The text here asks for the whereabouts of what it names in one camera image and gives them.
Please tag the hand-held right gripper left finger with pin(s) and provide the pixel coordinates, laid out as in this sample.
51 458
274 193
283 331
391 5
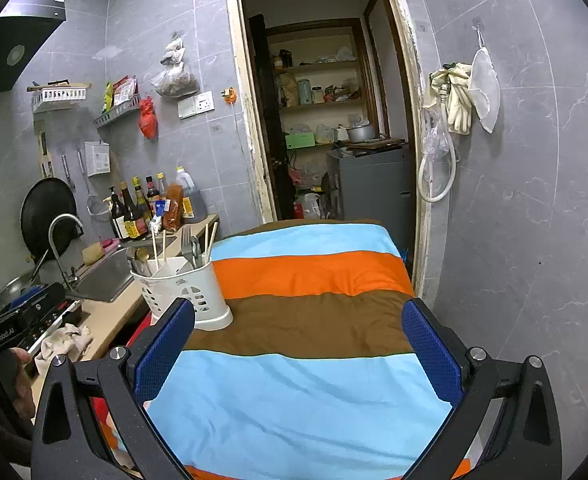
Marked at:
166 350

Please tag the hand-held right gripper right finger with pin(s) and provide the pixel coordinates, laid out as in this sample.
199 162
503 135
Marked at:
431 355

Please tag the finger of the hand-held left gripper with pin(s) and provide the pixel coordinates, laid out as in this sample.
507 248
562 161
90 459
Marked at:
39 297

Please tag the white plastic utensil holder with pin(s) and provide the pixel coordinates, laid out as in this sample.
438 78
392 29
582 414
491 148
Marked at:
199 300

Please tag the wooden chopstick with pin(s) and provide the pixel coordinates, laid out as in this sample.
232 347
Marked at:
206 242
213 237
154 250
164 245

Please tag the steel table knife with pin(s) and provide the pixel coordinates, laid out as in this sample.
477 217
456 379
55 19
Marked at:
195 250

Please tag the person's left hand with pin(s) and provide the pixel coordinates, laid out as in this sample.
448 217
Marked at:
25 380

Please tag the black stove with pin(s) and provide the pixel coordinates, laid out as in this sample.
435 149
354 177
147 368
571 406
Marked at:
59 322

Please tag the grey metal pan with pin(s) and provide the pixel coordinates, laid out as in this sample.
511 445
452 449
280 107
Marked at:
4 285

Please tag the crumpled white rag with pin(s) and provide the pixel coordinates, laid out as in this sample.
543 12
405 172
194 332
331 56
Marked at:
66 337

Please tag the curved steel faucet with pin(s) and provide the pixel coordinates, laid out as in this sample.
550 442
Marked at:
52 240

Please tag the stainless steel sink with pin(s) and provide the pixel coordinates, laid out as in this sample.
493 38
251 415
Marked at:
104 275

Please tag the yellow loofah scrubber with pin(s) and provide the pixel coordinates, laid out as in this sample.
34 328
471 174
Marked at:
93 252

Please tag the pink sponge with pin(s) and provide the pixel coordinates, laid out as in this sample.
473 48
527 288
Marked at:
111 244

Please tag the black wok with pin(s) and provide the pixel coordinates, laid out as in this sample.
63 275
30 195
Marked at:
44 205

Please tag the dark pump bottle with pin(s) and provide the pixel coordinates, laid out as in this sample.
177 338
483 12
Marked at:
116 220

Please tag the steel fork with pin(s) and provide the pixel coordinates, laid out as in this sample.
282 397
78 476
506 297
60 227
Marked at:
186 240

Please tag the dark soy sauce bottle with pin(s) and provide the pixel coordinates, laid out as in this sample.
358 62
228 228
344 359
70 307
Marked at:
131 225

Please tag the hanging steel spatula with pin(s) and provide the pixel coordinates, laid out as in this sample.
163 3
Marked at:
66 167

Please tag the blue white packet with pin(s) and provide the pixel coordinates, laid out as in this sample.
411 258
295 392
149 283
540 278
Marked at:
159 215

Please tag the striped blanket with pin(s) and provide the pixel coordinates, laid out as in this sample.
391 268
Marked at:
299 310

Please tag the orange seasoning packet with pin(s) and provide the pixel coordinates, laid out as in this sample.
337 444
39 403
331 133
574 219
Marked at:
174 207

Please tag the yellow capped sauce bottle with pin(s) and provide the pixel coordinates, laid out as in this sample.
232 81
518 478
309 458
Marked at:
141 197

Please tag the large oil jug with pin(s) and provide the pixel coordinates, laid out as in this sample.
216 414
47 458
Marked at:
194 205

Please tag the wooden knife holder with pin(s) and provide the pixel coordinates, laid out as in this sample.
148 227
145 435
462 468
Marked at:
44 150

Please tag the red capped dark bottle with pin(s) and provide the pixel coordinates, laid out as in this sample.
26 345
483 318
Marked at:
151 192

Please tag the clear yellow capped bottle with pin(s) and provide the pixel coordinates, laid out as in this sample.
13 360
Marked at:
161 185

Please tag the grey washing machine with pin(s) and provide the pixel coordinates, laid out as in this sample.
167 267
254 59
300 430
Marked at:
374 185

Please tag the white plastic jug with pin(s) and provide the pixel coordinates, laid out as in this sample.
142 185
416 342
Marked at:
309 207

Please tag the red plastic bag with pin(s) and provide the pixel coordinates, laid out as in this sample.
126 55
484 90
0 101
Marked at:
148 120

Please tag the yellow green snack packet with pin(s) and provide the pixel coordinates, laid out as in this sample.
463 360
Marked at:
107 97

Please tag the clear plastic bag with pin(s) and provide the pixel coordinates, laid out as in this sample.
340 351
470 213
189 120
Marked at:
436 142

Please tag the wooden stick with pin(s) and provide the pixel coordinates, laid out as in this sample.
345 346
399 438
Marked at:
74 86

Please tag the dark brown door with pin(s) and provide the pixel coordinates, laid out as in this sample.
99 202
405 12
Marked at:
274 160

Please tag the wooden board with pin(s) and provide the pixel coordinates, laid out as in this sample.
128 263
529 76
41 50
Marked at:
379 143

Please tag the red white seasoning packets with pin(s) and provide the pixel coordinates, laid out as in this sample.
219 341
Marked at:
124 90

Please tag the aluminium pot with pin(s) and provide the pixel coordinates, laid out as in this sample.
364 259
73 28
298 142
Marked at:
361 134

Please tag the green box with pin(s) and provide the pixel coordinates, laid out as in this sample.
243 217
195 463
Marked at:
299 141

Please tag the black range hood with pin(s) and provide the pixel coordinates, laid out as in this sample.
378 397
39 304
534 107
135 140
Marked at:
4 45

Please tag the clear bag of dried goods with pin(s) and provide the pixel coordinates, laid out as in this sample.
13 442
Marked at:
176 82

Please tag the orange plug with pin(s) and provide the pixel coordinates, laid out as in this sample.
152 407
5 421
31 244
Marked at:
229 94

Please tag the white mesh strainer bag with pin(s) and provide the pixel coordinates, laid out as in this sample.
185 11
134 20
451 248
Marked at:
485 90

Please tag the wooden shelf unit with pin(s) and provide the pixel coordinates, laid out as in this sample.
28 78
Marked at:
319 105

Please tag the glass jar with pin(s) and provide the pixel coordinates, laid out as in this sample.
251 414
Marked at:
317 95

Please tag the green canister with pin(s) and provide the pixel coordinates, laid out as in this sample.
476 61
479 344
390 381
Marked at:
303 92

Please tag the white wall box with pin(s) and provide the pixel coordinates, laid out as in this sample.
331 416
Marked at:
97 157

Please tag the grey wall shelf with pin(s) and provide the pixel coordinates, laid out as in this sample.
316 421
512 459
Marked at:
116 112

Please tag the white wall rack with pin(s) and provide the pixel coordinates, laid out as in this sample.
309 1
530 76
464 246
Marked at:
59 95

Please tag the wall switch and socket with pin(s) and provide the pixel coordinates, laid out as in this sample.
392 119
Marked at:
196 105

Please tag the worn door frame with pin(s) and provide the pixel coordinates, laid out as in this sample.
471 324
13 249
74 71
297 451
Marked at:
244 110

